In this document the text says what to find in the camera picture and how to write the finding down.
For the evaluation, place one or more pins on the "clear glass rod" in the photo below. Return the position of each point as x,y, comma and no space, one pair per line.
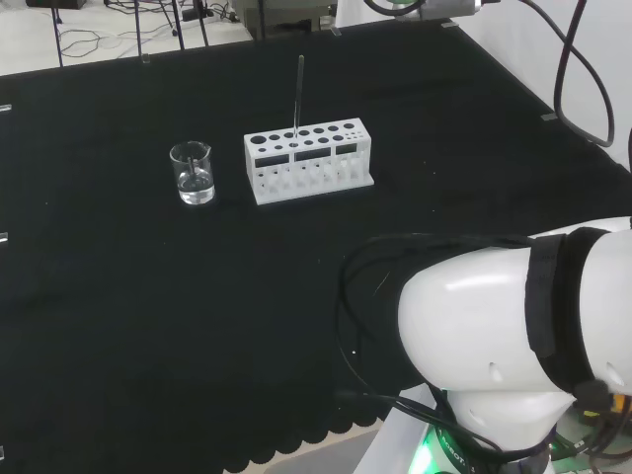
297,99

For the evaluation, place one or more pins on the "white test tube rack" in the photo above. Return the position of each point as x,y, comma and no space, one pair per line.
308,185

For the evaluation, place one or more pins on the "glass beaker with water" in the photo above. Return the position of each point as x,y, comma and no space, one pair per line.
196,190

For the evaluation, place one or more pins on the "black bench cloth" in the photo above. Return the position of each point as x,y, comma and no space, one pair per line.
123,296

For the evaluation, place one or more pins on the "grey machine housing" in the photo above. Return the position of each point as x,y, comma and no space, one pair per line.
286,17

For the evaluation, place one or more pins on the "dark tripod leg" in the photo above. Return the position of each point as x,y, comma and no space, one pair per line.
177,24
139,29
201,22
58,34

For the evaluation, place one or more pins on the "black box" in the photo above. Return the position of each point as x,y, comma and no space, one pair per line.
54,3

